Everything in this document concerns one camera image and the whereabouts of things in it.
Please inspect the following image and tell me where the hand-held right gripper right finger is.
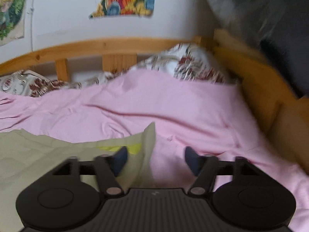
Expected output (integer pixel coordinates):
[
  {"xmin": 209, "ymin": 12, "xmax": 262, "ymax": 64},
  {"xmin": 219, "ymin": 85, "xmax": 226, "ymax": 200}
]
[{"xmin": 185, "ymin": 146, "xmax": 258, "ymax": 196}]

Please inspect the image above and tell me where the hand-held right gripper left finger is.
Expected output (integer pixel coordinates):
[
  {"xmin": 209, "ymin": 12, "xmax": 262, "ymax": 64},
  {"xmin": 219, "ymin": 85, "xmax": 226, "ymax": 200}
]
[{"xmin": 52, "ymin": 146, "xmax": 128, "ymax": 196}]

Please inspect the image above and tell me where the beige brown mustard hooded jacket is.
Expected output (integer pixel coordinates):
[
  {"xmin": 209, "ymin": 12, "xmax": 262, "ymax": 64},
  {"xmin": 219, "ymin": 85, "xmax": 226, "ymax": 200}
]
[{"xmin": 0, "ymin": 122, "xmax": 156, "ymax": 232}]

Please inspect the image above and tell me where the clear bag of clothes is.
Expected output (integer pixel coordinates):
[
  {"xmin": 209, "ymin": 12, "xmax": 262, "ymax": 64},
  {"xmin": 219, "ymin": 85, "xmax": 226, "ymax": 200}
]
[{"xmin": 199, "ymin": 0, "xmax": 309, "ymax": 99}]

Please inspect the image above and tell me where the pink bed sheet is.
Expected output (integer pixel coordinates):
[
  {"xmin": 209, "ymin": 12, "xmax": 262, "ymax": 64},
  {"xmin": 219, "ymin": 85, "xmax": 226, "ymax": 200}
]
[{"xmin": 0, "ymin": 68, "xmax": 309, "ymax": 232}]

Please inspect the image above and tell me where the white floral quilt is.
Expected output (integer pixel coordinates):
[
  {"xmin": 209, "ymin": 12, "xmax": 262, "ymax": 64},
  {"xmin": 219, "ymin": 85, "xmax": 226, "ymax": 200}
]
[{"xmin": 0, "ymin": 43, "xmax": 232, "ymax": 98}]

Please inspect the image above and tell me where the wooden bed frame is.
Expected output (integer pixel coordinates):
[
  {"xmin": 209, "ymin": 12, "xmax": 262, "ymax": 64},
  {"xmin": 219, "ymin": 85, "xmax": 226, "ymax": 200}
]
[{"xmin": 0, "ymin": 28, "xmax": 309, "ymax": 174}]

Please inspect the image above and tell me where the colourful landscape wall poster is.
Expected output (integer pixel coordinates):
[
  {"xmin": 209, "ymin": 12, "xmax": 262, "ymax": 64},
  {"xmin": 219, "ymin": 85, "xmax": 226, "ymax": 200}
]
[{"xmin": 88, "ymin": 0, "xmax": 157, "ymax": 20}]

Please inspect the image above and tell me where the white wall conduit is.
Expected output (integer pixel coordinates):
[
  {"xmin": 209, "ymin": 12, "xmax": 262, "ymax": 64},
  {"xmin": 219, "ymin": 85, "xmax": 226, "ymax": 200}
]
[{"xmin": 28, "ymin": 0, "xmax": 37, "ymax": 52}]

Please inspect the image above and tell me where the blond cartoon figure wall poster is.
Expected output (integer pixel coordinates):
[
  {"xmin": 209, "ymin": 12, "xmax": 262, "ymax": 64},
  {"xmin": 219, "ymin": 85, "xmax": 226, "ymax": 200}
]
[{"xmin": 0, "ymin": 0, "xmax": 29, "ymax": 46}]

